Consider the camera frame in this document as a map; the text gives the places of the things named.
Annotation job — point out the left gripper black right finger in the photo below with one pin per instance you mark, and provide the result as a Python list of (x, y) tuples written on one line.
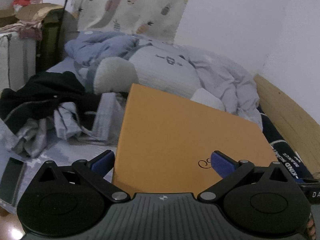
[(264, 202)]

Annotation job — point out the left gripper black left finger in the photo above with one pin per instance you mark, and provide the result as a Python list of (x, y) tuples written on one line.
[(65, 201)]

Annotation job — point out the orange box lid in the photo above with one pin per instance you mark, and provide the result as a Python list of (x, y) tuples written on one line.
[(166, 141)]

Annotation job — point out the black printed cushion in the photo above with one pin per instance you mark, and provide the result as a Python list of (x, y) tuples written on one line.
[(283, 151)]

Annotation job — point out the black smartphone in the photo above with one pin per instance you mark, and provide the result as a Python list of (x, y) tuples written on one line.
[(11, 179)]

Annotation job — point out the wooden bed headboard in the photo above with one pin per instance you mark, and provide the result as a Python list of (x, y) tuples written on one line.
[(297, 127)]

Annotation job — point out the black garment pile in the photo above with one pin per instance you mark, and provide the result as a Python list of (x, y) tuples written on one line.
[(42, 94)]

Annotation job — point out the grey crumpled duvet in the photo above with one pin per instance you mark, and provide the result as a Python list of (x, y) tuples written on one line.
[(226, 80)]

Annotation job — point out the light blue blanket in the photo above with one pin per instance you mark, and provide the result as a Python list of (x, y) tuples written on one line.
[(91, 47)]

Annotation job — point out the grey green backrest pillow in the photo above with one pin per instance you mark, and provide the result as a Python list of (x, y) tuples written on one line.
[(153, 67)]

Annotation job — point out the brown cardboard box pile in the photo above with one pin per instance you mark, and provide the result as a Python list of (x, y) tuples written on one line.
[(10, 24)]

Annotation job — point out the black clothes rack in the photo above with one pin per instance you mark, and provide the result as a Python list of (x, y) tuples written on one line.
[(43, 23)]

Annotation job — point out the pineapple print curtain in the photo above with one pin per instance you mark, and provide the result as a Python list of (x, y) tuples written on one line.
[(158, 19)]

